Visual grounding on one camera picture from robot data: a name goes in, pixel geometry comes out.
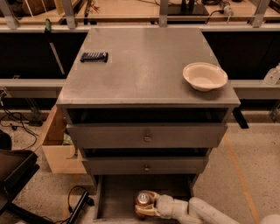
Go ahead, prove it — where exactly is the black office chair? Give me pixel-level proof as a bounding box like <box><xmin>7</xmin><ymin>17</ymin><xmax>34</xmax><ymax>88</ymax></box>
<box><xmin>0</xmin><ymin>130</ymin><xmax>53</xmax><ymax>224</ymax></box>

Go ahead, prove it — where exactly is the grey top drawer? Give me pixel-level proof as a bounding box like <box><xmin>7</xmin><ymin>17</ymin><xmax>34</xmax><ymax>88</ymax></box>
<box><xmin>66</xmin><ymin>123</ymin><xmax>228</xmax><ymax>149</ymax></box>

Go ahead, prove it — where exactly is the grey middle drawer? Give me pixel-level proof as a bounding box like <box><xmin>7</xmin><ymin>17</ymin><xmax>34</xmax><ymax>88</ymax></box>
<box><xmin>82</xmin><ymin>157</ymin><xmax>208</xmax><ymax>175</ymax></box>

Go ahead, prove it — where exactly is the grey metal drawer cabinet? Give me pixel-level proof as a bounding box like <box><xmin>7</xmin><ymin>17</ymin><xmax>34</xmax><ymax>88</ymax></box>
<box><xmin>56</xmin><ymin>27</ymin><xmax>242</xmax><ymax>187</ymax></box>

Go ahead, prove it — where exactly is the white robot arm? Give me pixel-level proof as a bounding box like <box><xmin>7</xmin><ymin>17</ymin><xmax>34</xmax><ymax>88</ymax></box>
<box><xmin>135</xmin><ymin>190</ymin><xmax>240</xmax><ymax>224</ymax></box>

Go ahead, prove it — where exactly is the black power strip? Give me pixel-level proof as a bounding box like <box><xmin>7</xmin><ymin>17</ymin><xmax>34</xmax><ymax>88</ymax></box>
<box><xmin>66</xmin><ymin>192</ymin><xmax>95</xmax><ymax>224</ymax></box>

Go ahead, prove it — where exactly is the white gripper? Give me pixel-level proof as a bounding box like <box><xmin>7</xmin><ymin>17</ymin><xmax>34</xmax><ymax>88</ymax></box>
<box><xmin>135</xmin><ymin>190</ymin><xmax>174</xmax><ymax>219</ymax></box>

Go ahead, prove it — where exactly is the black floor cable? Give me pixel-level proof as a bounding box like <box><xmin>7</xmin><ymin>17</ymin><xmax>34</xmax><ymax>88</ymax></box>
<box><xmin>0</xmin><ymin>90</ymin><xmax>39</xmax><ymax>151</ymax></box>

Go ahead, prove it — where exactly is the grey open bottom drawer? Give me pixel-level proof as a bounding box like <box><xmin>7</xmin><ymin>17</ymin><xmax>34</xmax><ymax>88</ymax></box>
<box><xmin>94</xmin><ymin>174</ymin><xmax>193</xmax><ymax>224</ymax></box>

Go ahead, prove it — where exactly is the green handled tool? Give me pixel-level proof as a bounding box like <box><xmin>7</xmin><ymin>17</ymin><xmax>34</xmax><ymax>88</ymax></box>
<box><xmin>45</xmin><ymin>18</ymin><xmax>65</xmax><ymax>75</ymax></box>

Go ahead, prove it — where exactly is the red coca-cola can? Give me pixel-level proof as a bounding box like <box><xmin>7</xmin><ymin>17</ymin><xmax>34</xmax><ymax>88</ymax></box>
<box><xmin>135</xmin><ymin>192</ymin><xmax>153</xmax><ymax>219</ymax></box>

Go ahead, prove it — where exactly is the wooden open box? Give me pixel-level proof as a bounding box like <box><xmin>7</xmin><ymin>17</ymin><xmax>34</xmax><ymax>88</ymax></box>
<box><xmin>40</xmin><ymin>106</ymin><xmax>86</xmax><ymax>174</ymax></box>

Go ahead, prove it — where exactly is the dark blue snack bar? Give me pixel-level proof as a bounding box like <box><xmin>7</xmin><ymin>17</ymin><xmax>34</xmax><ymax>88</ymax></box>
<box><xmin>80</xmin><ymin>52</ymin><xmax>109</xmax><ymax>63</ymax></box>

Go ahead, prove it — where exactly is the white paper bowl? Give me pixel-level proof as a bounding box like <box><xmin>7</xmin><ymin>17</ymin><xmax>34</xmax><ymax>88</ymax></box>
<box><xmin>183</xmin><ymin>62</ymin><xmax>228</xmax><ymax>92</ymax></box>

